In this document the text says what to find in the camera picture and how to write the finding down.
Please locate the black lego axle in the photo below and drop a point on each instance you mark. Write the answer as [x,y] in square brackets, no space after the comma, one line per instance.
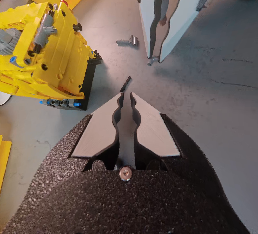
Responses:
[125,84]

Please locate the person's right hand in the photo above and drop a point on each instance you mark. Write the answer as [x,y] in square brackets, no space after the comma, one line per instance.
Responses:
[162,20]

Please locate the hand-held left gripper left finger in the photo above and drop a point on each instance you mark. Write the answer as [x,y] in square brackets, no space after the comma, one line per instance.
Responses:
[92,137]

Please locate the long grey lego connector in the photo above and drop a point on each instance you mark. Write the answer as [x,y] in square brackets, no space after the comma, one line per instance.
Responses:
[123,41]

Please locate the grey curved lego connector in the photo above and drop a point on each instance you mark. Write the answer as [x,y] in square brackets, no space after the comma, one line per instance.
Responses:
[152,59]

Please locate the yellow lego robot model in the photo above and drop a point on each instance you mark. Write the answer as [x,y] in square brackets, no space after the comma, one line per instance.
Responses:
[60,56]

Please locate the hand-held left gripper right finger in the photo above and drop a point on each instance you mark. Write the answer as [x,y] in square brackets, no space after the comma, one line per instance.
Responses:
[157,137]

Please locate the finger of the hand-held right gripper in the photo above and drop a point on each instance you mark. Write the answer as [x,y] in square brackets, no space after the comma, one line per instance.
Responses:
[185,12]
[147,6]

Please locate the short grey lego connector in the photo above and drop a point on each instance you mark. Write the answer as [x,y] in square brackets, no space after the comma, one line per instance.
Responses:
[131,40]
[135,41]

